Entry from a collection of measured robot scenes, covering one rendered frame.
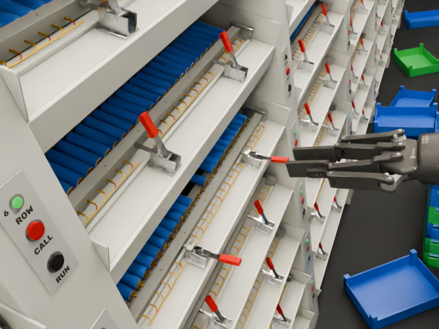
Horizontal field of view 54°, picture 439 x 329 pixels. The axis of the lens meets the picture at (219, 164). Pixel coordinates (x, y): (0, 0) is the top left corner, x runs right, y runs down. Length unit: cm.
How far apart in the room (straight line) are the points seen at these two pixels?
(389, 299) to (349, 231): 37
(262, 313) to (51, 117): 84
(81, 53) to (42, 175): 14
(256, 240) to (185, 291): 35
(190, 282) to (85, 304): 26
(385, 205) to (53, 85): 184
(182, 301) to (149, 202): 20
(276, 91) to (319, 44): 45
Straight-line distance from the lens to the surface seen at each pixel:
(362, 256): 191
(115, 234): 54
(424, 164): 65
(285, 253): 125
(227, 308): 92
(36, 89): 44
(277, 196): 112
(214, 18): 96
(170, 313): 70
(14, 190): 40
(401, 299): 179
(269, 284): 119
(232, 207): 82
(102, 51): 49
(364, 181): 65
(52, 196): 43
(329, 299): 178
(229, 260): 70
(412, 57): 340
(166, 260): 71
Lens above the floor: 146
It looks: 36 degrees down
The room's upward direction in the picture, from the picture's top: 14 degrees counter-clockwise
